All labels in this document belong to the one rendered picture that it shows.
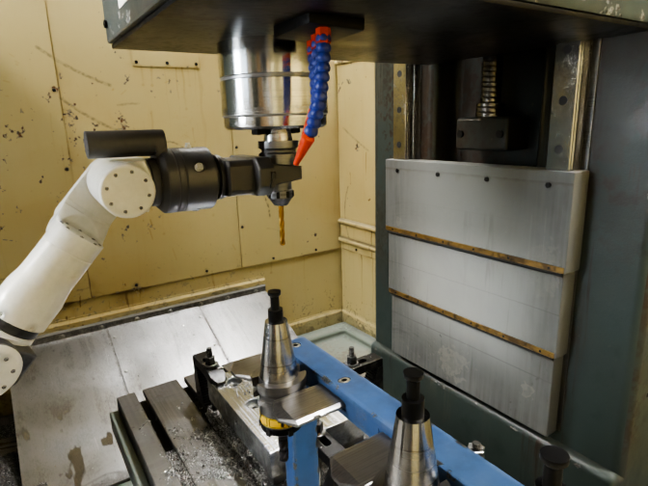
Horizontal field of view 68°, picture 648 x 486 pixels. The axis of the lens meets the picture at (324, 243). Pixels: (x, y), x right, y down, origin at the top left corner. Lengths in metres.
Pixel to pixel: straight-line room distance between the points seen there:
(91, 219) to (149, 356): 1.04
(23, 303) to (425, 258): 0.81
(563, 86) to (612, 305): 0.38
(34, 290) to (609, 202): 0.86
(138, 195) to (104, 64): 1.12
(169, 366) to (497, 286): 1.07
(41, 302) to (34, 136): 1.05
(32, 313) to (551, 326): 0.83
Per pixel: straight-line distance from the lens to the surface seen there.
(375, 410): 0.51
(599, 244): 0.94
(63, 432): 1.57
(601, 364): 1.00
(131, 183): 0.62
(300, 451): 0.71
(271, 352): 0.55
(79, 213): 0.71
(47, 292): 0.67
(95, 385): 1.65
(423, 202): 1.11
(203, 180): 0.66
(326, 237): 2.06
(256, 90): 0.68
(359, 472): 0.45
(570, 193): 0.90
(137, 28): 0.66
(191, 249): 1.80
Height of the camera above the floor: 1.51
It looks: 14 degrees down
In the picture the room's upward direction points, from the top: 2 degrees counter-clockwise
